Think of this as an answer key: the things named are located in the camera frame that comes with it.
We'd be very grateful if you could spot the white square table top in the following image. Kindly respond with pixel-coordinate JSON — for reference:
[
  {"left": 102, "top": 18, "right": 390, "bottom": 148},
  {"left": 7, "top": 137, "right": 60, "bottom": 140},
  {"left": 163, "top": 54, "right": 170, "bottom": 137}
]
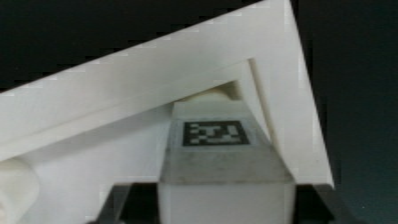
[{"left": 0, "top": 91, "right": 246, "bottom": 224}]

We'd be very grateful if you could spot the white table leg with tag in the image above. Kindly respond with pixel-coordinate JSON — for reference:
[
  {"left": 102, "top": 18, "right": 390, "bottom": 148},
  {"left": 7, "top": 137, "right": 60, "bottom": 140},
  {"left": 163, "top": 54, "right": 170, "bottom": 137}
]
[{"left": 154, "top": 99, "right": 298, "bottom": 224}]

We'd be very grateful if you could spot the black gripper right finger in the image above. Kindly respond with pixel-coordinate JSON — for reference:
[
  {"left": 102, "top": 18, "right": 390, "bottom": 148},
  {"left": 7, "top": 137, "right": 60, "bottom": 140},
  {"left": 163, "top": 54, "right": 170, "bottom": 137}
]
[{"left": 293, "top": 184, "right": 355, "bottom": 224}]

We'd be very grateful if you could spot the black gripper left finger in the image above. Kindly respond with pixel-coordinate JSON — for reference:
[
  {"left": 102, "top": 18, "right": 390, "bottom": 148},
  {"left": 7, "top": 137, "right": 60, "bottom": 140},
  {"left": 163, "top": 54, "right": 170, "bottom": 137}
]
[{"left": 86, "top": 183, "right": 159, "bottom": 224}]

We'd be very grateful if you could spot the white U-shaped obstacle fence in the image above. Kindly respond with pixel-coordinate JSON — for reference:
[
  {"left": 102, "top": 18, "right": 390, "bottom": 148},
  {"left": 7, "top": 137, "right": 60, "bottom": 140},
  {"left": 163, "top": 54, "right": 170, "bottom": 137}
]
[{"left": 0, "top": 0, "right": 332, "bottom": 183}]

